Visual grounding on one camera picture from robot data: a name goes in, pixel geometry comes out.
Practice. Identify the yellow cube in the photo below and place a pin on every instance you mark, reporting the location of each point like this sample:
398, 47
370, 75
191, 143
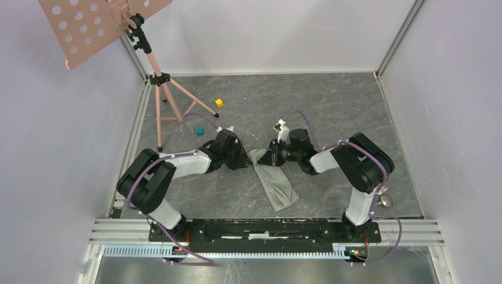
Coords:
219, 103

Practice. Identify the grey cloth napkin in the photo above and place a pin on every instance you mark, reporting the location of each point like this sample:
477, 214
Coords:
276, 185

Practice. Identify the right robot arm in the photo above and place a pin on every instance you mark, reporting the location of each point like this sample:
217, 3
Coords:
364, 164

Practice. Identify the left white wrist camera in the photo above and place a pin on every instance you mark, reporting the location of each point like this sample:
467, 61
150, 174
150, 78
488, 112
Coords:
225, 130

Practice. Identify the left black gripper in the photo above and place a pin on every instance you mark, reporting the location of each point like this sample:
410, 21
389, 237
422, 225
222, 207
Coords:
243, 160

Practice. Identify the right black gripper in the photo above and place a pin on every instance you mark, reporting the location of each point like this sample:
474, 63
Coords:
271, 157

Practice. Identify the silver spoon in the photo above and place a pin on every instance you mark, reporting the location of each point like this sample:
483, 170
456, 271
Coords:
384, 200

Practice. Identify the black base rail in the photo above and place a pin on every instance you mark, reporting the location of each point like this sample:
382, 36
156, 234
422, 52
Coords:
274, 235

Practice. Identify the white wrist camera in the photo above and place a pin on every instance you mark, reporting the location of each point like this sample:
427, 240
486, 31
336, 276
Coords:
225, 130
282, 131

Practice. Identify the pink music stand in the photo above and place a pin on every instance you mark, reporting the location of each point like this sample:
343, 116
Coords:
84, 28

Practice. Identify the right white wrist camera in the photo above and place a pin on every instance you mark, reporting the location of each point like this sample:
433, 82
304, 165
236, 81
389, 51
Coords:
282, 131

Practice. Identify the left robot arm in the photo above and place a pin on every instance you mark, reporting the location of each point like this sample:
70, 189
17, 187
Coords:
145, 182

